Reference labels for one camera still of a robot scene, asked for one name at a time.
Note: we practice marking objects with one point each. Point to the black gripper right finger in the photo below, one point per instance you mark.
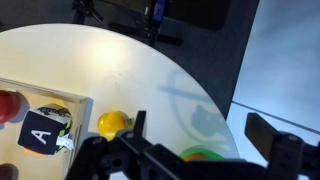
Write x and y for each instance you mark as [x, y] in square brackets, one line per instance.
[263, 136]

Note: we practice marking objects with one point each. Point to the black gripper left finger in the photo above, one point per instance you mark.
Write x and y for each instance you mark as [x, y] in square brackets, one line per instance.
[139, 123]

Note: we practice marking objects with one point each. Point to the round yellow toy fruit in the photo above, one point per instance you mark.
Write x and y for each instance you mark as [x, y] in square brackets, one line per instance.
[110, 123]

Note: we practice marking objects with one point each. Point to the orange toy fruit in bowl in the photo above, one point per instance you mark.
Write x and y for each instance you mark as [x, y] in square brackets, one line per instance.
[194, 156]

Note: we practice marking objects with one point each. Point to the green plastic bowl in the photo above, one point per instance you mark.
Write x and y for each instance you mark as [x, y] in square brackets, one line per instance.
[209, 154]

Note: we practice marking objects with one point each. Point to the dark blue letter cube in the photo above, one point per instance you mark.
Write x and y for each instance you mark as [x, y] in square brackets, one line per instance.
[46, 130]

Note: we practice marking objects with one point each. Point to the black tripod stand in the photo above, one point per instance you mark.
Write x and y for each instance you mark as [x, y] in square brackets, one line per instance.
[150, 15]

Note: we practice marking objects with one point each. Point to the red toy apple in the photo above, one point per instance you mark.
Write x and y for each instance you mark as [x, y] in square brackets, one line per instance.
[9, 106]

